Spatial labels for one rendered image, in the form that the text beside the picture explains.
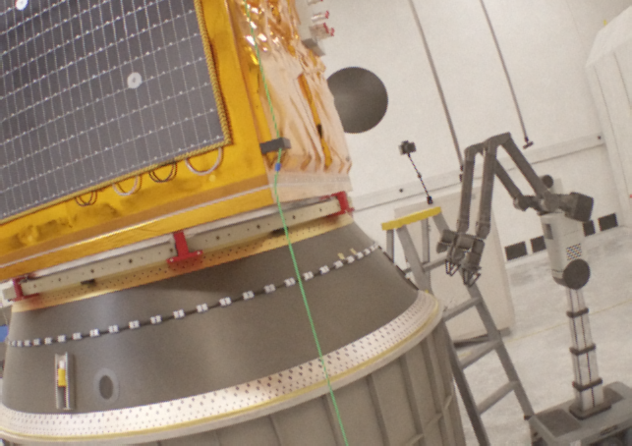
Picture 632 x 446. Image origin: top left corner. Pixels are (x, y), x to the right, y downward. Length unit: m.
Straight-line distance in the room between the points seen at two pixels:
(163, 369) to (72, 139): 0.79
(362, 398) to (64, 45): 1.55
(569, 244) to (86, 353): 2.20
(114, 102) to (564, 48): 9.25
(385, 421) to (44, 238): 1.32
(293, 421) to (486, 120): 8.47
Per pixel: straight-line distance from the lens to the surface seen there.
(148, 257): 2.09
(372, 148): 10.00
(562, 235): 3.04
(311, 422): 2.04
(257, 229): 2.18
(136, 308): 2.10
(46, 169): 2.06
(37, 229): 2.14
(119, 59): 1.95
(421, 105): 10.04
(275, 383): 1.98
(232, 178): 1.82
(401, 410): 2.29
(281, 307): 2.10
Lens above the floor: 1.70
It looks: level
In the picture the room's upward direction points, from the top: 15 degrees counter-clockwise
